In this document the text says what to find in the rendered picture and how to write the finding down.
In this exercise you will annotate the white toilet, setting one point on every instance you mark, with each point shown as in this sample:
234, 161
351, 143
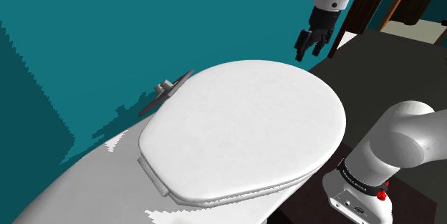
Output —
241, 129

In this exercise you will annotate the dark robot stand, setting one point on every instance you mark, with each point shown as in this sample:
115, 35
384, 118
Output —
309, 204

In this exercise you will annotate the grey disc with white knob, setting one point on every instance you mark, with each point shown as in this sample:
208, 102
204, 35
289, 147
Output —
164, 96

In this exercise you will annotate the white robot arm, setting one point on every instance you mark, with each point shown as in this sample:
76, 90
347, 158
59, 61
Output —
380, 153

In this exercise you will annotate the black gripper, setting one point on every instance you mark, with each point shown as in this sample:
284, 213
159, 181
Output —
323, 19

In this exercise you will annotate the dark brown wooden door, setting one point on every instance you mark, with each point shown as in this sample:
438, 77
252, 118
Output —
356, 17

